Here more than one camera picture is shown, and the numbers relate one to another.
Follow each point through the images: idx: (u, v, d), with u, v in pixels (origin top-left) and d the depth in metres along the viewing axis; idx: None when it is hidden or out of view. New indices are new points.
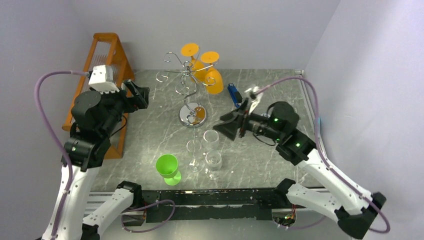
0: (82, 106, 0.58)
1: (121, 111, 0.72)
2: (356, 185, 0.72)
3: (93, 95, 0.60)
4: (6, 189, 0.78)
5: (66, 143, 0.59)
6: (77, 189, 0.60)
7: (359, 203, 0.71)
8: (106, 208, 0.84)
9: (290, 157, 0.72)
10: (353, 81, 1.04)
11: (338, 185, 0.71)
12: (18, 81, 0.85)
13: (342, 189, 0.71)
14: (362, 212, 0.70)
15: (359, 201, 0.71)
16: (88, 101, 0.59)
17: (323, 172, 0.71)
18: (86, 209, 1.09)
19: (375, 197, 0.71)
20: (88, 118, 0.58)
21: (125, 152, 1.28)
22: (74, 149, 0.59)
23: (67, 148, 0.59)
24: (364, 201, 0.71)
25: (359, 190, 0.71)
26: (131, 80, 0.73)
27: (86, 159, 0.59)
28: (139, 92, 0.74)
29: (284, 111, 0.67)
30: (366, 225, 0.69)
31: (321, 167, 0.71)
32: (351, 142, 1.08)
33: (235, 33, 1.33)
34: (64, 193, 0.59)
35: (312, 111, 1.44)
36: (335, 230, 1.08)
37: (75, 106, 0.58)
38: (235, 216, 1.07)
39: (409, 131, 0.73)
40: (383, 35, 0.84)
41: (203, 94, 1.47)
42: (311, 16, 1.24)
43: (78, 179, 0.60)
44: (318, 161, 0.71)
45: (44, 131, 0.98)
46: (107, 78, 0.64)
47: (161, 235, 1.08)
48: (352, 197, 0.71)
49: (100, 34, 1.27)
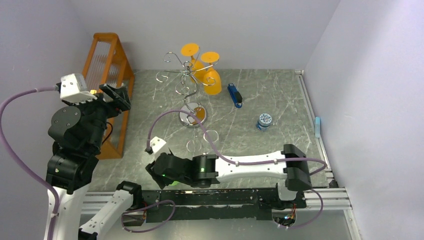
0: (60, 127, 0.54)
1: (104, 120, 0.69)
2: (266, 156, 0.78)
3: (73, 112, 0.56)
4: (7, 189, 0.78)
5: (49, 164, 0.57)
6: (65, 211, 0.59)
7: (279, 169, 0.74)
8: (105, 213, 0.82)
9: (207, 183, 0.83)
10: (353, 82, 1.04)
11: (256, 170, 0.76)
12: (18, 81, 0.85)
13: (258, 168, 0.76)
14: (287, 173, 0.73)
15: (277, 167, 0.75)
16: (67, 120, 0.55)
17: (236, 170, 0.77)
18: (87, 209, 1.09)
19: (286, 154, 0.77)
20: (68, 139, 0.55)
21: (125, 152, 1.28)
22: (57, 171, 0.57)
23: (50, 169, 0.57)
24: (281, 164, 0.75)
25: (270, 158, 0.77)
26: (106, 83, 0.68)
27: (70, 181, 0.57)
28: (118, 96, 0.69)
29: (160, 164, 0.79)
30: (296, 178, 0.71)
31: (232, 169, 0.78)
32: (350, 143, 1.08)
33: (235, 33, 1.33)
34: (53, 216, 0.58)
35: (312, 111, 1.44)
36: (334, 230, 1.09)
37: (52, 126, 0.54)
38: (235, 216, 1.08)
39: (409, 132, 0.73)
40: (382, 36, 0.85)
41: (203, 94, 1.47)
42: (312, 17, 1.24)
43: (66, 201, 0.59)
44: (227, 166, 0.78)
45: (43, 131, 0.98)
46: (81, 87, 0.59)
47: (161, 235, 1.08)
48: (271, 169, 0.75)
49: (100, 34, 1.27)
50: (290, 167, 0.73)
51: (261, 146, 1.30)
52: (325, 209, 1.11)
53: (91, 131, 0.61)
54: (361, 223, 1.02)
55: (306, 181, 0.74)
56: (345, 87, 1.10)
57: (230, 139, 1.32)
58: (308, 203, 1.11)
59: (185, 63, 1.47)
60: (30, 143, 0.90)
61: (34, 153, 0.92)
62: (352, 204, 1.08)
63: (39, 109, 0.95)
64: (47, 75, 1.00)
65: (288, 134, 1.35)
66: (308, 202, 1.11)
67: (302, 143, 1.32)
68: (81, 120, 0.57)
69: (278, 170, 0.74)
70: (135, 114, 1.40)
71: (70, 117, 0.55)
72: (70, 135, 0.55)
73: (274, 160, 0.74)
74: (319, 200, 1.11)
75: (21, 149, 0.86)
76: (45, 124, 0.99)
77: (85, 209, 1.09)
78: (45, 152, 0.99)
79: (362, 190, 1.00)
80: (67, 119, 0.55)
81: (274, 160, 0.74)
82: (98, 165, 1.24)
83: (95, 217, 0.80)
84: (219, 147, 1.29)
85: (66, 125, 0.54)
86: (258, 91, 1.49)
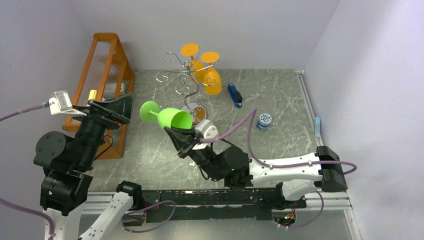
0: (46, 156, 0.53)
1: (100, 135, 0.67)
2: (299, 157, 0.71)
3: (57, 138, 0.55)
4: (7, 189, 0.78)
5: (42, 184, 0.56)
6: (61, 231, 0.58)
7: (314, 171, 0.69)
8: (105, 218, 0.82)
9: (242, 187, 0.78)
10: (353, 82, 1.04)
11: (289, 172, 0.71)
12: (18, 81, 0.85)
13: (292, 171, 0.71)
14: (323, 175, 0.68)
15: (312, 169, 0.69)
16: (52, 148, 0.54)
17: (271, 173, 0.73)
18: (88, 209, 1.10)
19: (321, 156, 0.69)
20: (55, 166, 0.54)
21: (125, 152, 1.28)
22: (51, 194, 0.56)
23: (43, 191, 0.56)
24: (316, 166, 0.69)
25: (305, 160, 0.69)
26: (93, 99, 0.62)
27: (64, 204, 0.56)
28: (110, 111, 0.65)
29: (236, 157, 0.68)
30: (334, 180, 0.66)
31: (267, 172, 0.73)
32: (350, 142, 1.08)
33: (235, 34, 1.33)
34: (50, 237, 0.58)
35: (312, 111, 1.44)
36: (334, 229, 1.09)
37: (38, 155, 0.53)
38: (235, 216, 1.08)
39: (409, 132, 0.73)
40: (382, 37, 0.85)
41: (203, 94, 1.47)
42: (312, 16, 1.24)
43: (61, 221, 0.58)
44: (261, 169, 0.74)
45: (44, 131, 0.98)
46: (64, 107, 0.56)
47: (161, 235, 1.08)
48: (306, 171, 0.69)
49: (100, 34, 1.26)
50: (325, 169, 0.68)
51: (261, 146, 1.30)
52: (325, 209, 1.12)
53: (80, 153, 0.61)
54: (361, 223, 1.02)
55: (345, 183, 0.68)
56: (345, 87, 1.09)
57: (230, 139, 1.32)
58: (308, 203, 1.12)
59: (185, 63, 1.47)
60: (31, 143, 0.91)
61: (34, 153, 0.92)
62: (352, 204, 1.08)
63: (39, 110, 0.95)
64: (47, 75, 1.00)
65: (288, 134, 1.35)
66: (308, 202, 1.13)
67: (302, 143, 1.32)
68: (67, 146, 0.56)
69: (313, 172, 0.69)
70: (135, 114, 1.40)
71: (55, 145, 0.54)
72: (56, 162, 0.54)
73: (309, 163, 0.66)
74: (319, 201, 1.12)
75: (21, 149, 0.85)
76: (45, 124, 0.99)
77: (86, 209, 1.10)
78: None
79: (362, 190, 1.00)
80: (52, 147, 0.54)
81: (309, 163, 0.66)
82: (98, 165, 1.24)
83: (96, 223, 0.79)
84: (219, 148, 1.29)
85: (51, 155, 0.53)
86: (258, 91, 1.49)
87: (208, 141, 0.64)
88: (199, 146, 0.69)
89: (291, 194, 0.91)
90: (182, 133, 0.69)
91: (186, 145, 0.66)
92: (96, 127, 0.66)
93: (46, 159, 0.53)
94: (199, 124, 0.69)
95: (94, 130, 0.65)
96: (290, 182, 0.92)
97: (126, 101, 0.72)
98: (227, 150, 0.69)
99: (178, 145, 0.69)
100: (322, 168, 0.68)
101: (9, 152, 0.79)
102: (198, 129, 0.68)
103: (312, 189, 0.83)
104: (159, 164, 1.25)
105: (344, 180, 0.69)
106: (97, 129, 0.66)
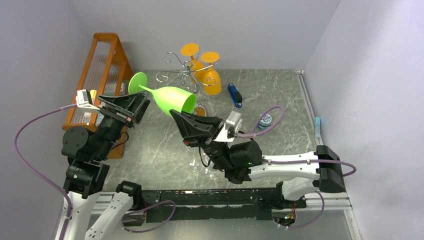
0: (71, 147, 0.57)
1: (118, 132, 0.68)
2: (298, 155, 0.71)
3: (81, 131, 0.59)
4: (7, 189, 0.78)
5: (68, 170, 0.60)
6: (77, 214, 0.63)
7: (312, 169, 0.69)
8: (106, 219, 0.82)
9: (239, 180, 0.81)
10: (353, 82, 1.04)
11: (287, 169, 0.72)
12: (18, 81, 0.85)
13: (290, 169, 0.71)
14: (320, 174, 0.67)
15: (310, 167, 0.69)
16: (77, 140, 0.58)
17: (269, 169, 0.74)
18: (95, 209, 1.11)
19: (319, 154, 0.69)
20: (79, 156, 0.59)
21: (125, 152, 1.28)
22: (75, 177, 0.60)
23: (69, 176, 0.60)
24: (314, 164, 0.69)
25: (304, 158, 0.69)
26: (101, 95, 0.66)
27: (86, 188, 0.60)
28: (116, 106, 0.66)
29: (255, 153, 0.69)
30: (330, 179, 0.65)
31: (266, 168, 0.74)
32: (350, 142, 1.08)
33: (235, 34, 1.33)
34: (67, 218, 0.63)
35: (312, 111, 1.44)
36: (334, 229, 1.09)
37: (65, 145, 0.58)
38: (235, 216, 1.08)
39: (409, 132, 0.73)
40: (382, 36, 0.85)
41: (203, 94, 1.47)
42: (312, 16, 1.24)
43: (79, 205, 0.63)
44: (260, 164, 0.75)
45: (44, 131, 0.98)
46: (81, 102, 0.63)
47: (161, 235, 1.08)
48: (304, 169, 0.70)
49: (100, 34, 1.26)
50: (323, 167, 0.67)
51: (261, 146, 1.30)
52: (325, 209, 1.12)
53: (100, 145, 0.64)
54: (361, 223, 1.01)
55: (342, 184, 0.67)
56: (346, 87, 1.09)
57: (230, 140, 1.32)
58: (308, 203, 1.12)
59: (185, 63, 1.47)
60: (32, 143, 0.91)
61: (35, 153, 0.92)
62: (352, 204, 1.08)
63: (40, 110, 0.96)
64: (47, 75, 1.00)
65: (288, 134, 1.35)
66: (308, 202, 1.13)
67: (302, 143, 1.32)
68: (90, 138, 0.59)
69: (311, 170, 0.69)
70: None
71: (78, 137, 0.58)
72: (81, 153, 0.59)
73: (307, 161, 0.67)
74: (319, 201, 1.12)
75: (23, 149, 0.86)
76: (46, 124, 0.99)
77: None
78: (48, 151, 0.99)
79: (363, 190, 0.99)
80: (77, 139, 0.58)
81: (307, 160, 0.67)
82: None
83: (96, 224, 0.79)
84: None
85: (76, 146, 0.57)
86: (258, 91, 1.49)
87: (246, 136, 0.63)
88: (226, 139, 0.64)
89: (290, 193, 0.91)
90: (197, 123, 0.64)
91: (205, 134, 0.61)
92: (115, 123, 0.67)
93: (72, 150, 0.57)
94: (230, 117, 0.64)
95: (113, 126, 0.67)
96: (291, 181, 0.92)
97: (138, 98, 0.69)
98: (249, 145, 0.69)
99: (194, 131, 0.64)
100: (320, 167, 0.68)
101: (9, 152, 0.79)
102: (230, 123, 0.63)
103: (311, 189, 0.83)
104: (159, 164, 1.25)
105: (343, 182, 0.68)
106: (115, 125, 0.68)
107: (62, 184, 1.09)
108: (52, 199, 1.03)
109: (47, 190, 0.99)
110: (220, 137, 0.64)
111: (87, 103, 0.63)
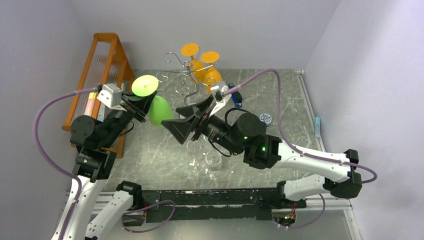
0: (79, 136, 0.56)
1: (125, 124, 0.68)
2: (330, 154, 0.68)
3: (88, 121, 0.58)
4: (7, 188, 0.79)
5: (77, 156, 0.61)
6: (84, 198, 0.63)
7: (343, 171, 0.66)
8: (106, 215, 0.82)
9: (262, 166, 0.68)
10: (353, 82, 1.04)
11: (318, 165, 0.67)
12: (18, 80, 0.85)
13: (321, 165, 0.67)
14: (350, 177, 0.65)
15: (342, 168, 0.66)
16: (84, 130, 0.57)
17: (299, 160, 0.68)
18: (94, 209, 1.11)
19: (350, 156, 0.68)
20: (89, 144, 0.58)
21: (125, 152, 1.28)
22: (86, 162, 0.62)
23: (78, 160, 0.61)
24: (346, 166, 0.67)
25: (337, 158, 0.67)
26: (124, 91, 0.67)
27: (95, 173, 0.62)
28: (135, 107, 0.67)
29: (250, 125, 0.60)
30: (360, 184, 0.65)
31: (296, 157, 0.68)
32: (350, 142, 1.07)
33: (235, 34, 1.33)
34: (73, 202, 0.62)
35: (312, 111, 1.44)
36: (335, 231, 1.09)
37: (73, 134, 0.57)
38: (234, 216, 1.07)
39: (409, 133, 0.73)
40: (383, 36, 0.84)
41: (203, 94, 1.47)
42: (313, 16, 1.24)
43: (87, 189, 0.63)
44: (291, 152, 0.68)
45: (44, 131, 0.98)
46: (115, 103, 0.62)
47: (161, 235, 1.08)
48: (335, 168, 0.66)
49: (100, 33, 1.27)
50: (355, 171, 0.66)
51: None
52: (325, 210, 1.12)
53: (106, 135, 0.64)
54: (361, 223, 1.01)
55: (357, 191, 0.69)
56: (346, 86, 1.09)
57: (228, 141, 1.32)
58: (308, 203, 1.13)
59: (185, 63, 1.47)
60: (32, 143, 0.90)
61: (35, 153, 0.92)
62: (352, 204, 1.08)
63: (40, 110, 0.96)
64: (47, 75, 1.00)
65: (288, 134, 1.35)
66: (308, 202, 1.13)
67: (302, 143, 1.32)
68: (97, 127, 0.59)
69: (342, 172, 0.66)
70: None
71: (86, 126, 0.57)
72: (90, 140, 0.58)
73: (341, 161, 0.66)
74: (319, 200, 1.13)
75: (22, 148, 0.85)
76: (45, 123, 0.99)
77: None
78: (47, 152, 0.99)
79: (362, 191, 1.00)
80: (84, 128, 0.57)
81: (342, 161, 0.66)
82: None
83: (96, 218, 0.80)
84: (219, 147, 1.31)
85: (84, 135, 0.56)
86: (258, 91, 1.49)
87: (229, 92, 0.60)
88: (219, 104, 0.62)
89: (295, 193, 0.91)
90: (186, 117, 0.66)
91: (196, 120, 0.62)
92: (124, 116, 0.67)
93: (81, 139, 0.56)
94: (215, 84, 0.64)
95: (121, 118, 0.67)
96: (296, 181, 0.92)
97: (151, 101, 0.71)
98: (240, 118, 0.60)
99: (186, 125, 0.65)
100: (351, 170, 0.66)
101: (9, 152, 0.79)
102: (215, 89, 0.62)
103: (311, 185, 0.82)
104: (159, 164, 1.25)
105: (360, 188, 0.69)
106: (124, 118, 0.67)
107: (62, 184, 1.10)
108: (52, 199, 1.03)
109: (46, 190, 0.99)
110: (216, 108, 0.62)
111: (118, 105, 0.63)
